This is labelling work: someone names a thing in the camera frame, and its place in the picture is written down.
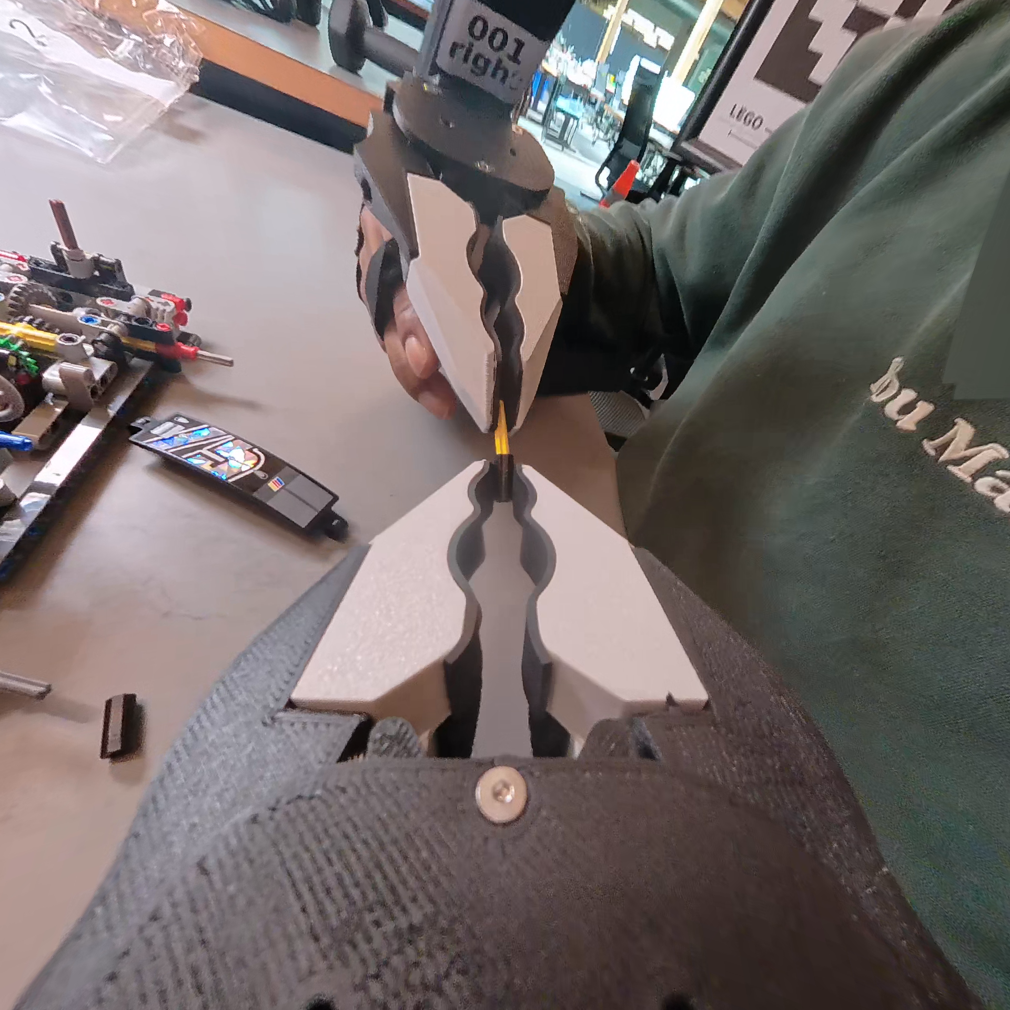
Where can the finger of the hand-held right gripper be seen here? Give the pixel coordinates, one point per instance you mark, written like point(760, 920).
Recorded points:
point(540, 292)
point(446, 292)

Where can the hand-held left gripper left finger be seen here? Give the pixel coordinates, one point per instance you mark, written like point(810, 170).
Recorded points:
point(394, 623)

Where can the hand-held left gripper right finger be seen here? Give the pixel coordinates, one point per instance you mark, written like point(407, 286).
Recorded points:
point(615, 623)

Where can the yellow lego axle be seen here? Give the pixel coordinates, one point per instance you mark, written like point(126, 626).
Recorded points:
point(500, 430)

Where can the person's right forearm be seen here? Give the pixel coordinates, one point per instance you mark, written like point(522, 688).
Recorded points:
point(647, 276)

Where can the black curved lego panel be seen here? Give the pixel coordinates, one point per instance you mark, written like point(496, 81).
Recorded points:
point(237, 473)

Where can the small black ribbed lego piece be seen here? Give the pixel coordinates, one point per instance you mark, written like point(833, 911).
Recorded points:
point(121, 726)

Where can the grey lego axle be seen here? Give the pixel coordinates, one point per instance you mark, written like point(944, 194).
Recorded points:
point(24, 685)

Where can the lego vehicle chassis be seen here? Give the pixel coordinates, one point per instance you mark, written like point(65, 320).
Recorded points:
point(71, 355)

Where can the person's right hand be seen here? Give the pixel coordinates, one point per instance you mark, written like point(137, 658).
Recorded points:
point(414, 355)

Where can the orange traffic cone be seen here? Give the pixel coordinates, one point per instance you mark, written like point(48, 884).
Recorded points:
point(623, 185)

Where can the black dumbbell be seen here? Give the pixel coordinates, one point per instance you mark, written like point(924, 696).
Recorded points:
point(371, 39)

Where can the black office chair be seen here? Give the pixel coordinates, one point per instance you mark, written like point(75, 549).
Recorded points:
point(631, 134)

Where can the person's green sweatshirt torso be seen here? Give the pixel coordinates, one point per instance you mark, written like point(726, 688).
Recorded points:
point(828, 552)

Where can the black and white marker sign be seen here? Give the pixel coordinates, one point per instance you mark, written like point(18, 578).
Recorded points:
point(797, 47)

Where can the flat clear plastic bag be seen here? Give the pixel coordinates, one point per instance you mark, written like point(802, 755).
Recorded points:
point(87, 71)

